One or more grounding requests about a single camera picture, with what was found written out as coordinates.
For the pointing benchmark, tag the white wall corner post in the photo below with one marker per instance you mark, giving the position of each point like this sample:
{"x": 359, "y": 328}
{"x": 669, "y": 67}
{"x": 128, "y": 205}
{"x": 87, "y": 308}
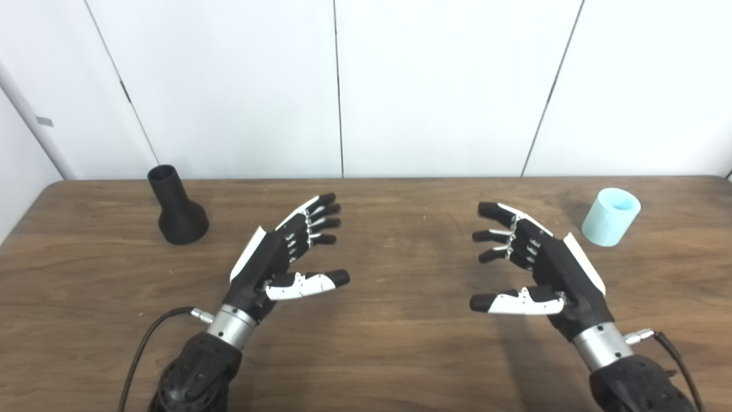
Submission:
{"x": 34, "y": 120}

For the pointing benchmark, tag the black funnel-shaped nozzle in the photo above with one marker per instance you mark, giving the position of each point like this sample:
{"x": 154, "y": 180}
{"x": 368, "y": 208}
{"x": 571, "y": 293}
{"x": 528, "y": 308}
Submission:
{"x": 182, "y": 220}

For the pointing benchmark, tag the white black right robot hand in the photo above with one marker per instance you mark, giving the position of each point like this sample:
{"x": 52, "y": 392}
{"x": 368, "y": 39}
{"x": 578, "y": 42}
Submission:
{"x": 563, "y": 269}

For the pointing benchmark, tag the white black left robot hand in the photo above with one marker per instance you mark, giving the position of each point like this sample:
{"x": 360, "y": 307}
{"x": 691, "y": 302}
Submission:
{"x": 264, "y": 257}

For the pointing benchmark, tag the small gray label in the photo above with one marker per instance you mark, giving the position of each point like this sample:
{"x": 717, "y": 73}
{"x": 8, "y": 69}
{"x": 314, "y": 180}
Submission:
{"x": 44, "y": 121}

